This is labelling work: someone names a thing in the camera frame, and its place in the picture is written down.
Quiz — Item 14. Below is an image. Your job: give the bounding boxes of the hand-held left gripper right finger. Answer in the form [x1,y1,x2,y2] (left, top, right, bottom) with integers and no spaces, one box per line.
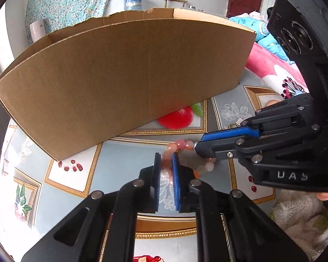
[173,152,310,262]

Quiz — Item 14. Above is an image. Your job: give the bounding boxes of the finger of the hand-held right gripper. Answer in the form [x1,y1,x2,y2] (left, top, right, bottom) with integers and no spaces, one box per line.
[195,127,328,167]
[202,93,318,143]

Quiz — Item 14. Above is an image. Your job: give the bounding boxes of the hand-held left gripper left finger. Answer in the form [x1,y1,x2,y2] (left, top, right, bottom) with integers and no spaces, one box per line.
[21,153,162,262]

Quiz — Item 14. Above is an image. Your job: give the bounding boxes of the pink orange bead bracelet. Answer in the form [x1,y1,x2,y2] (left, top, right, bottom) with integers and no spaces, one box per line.
[160,139,217,186]

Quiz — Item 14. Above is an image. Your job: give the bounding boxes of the brown cardboard box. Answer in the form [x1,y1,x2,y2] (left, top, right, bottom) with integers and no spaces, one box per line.
[0,8,258,162]

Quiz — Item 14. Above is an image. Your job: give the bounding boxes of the blue patterned bedding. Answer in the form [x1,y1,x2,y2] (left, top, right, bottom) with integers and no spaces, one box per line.
[230,12,293,65]

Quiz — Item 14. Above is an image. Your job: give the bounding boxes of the pink floral blanket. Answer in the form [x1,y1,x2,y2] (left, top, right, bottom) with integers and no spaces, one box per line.
[244,42,311,101]

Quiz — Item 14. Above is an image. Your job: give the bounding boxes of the fluffy cloth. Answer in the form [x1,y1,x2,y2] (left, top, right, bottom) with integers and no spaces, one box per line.
[270,188,328,261]

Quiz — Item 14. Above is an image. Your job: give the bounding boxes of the blue water jug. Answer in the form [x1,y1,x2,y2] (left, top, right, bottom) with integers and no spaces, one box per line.
[124,0,143,12]

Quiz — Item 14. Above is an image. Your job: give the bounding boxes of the white cylinder container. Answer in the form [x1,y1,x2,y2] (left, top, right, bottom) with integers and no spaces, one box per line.
[29,18,49,46]

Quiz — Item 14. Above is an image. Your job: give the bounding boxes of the teal floral curtain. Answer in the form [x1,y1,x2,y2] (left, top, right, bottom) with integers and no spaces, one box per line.
[25,0,118,46]

